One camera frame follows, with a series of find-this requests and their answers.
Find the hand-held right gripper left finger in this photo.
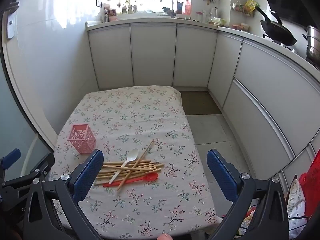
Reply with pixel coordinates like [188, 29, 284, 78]
[24, 149, 104, 240]

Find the wall rack with packets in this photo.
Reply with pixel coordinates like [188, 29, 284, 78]
[230, 0, 258, 17]

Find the white base cabinet under stove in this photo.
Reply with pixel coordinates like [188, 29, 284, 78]
[207, 32, 320, 180]

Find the chrome kitchen faucet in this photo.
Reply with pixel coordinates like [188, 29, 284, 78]
[160, 0, 176, 18]

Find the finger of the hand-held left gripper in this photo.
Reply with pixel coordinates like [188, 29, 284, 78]
[0, 148, 22, 178]
[5, 152, 55, 193]

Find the white base cabinet under window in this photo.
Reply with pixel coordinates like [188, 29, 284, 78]
[87, 22, 218, 92]

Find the group of wooden chopsticks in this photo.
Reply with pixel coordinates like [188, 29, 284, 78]
[94, 139, 165, 192]

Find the floral tablecloth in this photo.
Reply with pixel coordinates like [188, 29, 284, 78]
[49, 85, 222, 239]

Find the white plastic spoon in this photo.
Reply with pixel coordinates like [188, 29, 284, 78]
[109, 148, 139, 184]

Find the grey metal wall bracket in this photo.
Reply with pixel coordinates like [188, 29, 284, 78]
[6, 1, 20, 40]

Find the white kitchen countertop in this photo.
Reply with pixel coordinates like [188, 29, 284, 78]
[85, 15, 320, 78]

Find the red plastic spoon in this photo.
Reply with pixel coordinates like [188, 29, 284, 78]
[102, 172, 159, 187]

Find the white printed bag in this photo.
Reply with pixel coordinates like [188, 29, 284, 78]
[285, 177, 307, 239]

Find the pink perforated utensil holder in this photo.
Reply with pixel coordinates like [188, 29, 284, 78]
[67, 124, 97, 154]

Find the brown floor mat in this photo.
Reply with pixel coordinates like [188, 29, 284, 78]
[180, 91, 222, 116]

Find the black wok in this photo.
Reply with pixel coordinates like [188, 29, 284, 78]
[254, 6, 298, 47]

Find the stainless steel pot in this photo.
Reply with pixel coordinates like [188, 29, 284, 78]
[302, 25, 320, 64]

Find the green plastic bag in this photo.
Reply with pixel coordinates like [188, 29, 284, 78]
[207, 17, 227, 27]

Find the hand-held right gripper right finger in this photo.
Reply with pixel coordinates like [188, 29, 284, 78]
[206, 149, 290, 240]

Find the red plastic bag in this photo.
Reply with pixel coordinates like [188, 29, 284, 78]
[299, 149, 320, 220]

